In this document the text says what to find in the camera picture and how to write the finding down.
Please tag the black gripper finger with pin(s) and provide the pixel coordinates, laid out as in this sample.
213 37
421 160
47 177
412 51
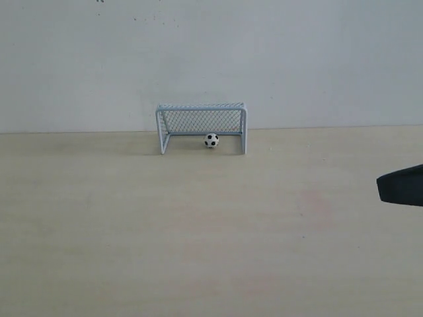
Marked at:
403 187

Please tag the black and white mini football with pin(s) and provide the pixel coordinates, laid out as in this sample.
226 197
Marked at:
211 140

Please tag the small white toy goal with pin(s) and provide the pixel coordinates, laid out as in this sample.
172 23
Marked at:
201 119

